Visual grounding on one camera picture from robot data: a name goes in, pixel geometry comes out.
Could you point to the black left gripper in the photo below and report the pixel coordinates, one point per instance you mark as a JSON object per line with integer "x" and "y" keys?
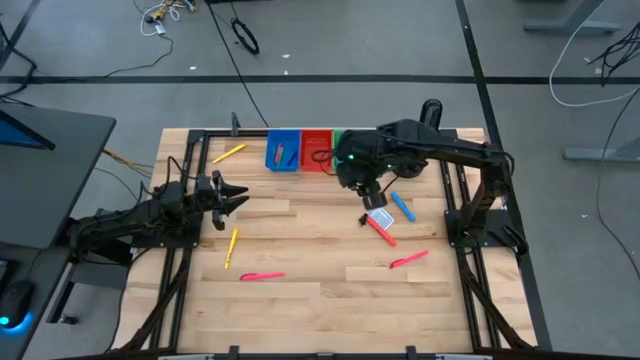
{"x": 218, "y": 200}

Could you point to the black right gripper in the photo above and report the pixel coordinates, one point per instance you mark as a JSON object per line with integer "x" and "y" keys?
{"x": 365, "y": 160}

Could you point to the light blue marker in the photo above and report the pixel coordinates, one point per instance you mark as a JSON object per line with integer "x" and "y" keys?
{"x": 403, "y": 206}

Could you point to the reddish pink Sharpie marker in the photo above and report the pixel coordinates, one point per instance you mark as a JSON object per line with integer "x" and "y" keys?
{"x": 385, "y": 236}

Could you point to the yellow marker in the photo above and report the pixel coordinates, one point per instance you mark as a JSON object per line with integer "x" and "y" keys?
{"x": 229, "y": 154}
{"x": 231, "y": 248}

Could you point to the green marker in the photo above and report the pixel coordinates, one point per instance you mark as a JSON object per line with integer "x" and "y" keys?
{"x": 283, "y": 160}

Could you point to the purple marker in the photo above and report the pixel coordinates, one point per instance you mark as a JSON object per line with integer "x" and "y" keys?
{"x": 293, "y": 159}

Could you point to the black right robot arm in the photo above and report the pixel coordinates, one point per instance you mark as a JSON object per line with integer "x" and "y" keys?
{"x": 450, "y": 147}

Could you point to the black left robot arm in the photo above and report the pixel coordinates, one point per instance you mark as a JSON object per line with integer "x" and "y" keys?
{"x": 125, "y": 225}

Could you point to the green plastic basket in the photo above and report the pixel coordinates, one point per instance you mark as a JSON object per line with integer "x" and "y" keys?
{"x": 337, "y": 140}

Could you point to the red plastic basket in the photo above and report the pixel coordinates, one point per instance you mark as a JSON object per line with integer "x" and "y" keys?
{"x": 317, "y": 142}

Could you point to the blue plastic basket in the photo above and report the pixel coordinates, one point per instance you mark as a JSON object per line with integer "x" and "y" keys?
{"x": 295, "y": 142}

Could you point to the black desk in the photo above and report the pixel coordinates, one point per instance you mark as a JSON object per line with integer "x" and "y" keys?
{"x": 30, "y": 200}

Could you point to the monitor with blue screen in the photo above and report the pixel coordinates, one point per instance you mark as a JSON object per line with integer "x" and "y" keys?
{"x": 20, "y": 135}

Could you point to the grey desk leg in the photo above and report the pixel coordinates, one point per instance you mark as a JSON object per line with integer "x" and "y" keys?
{"x": 600, "y": 154}
{"x": 570, "y": 26}

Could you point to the black computer mouse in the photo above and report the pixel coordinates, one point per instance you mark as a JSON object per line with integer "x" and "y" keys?
{"x": 15, "y": 302}

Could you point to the black aluminium table frame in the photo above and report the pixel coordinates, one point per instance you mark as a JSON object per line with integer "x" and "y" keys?
{"x": 250, "y": 133}

